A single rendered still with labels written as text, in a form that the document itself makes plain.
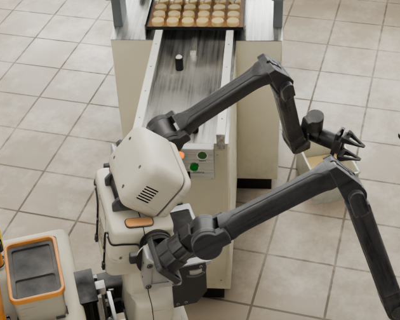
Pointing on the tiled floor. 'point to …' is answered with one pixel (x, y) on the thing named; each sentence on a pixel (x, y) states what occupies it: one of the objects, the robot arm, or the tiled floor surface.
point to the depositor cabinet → (123, 65)
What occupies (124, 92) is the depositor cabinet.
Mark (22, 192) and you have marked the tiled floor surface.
